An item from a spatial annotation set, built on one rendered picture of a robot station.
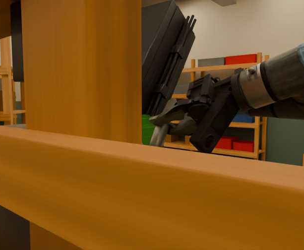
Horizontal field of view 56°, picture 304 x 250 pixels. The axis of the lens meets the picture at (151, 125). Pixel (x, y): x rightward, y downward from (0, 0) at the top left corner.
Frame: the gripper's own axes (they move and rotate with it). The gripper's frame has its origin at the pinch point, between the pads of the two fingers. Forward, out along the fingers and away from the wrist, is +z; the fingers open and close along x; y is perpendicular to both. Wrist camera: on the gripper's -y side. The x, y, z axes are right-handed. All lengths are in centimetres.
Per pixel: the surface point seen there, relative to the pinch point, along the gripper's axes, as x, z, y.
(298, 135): -450, 104, 350
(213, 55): -305, 222, 522
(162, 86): -2.4, 7.1, 20.1
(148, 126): -5.3, 11.8, 8.8
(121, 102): 21.3, -15.0, -16.7
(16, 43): 32.6, 10.4, 1.0
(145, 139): -5.5, 12.1, 4.8
